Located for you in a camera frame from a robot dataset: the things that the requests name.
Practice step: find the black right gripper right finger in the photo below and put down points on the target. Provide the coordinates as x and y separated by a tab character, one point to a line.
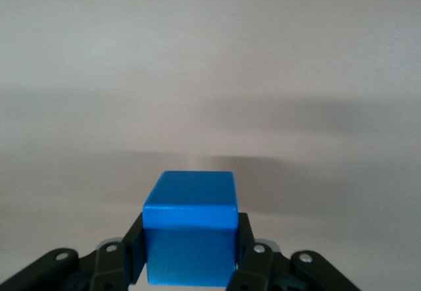
256	268

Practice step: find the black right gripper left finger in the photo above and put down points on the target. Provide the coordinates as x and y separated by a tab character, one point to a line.
112	264

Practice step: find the blue wooden cube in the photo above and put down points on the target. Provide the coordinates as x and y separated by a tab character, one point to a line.
190	231

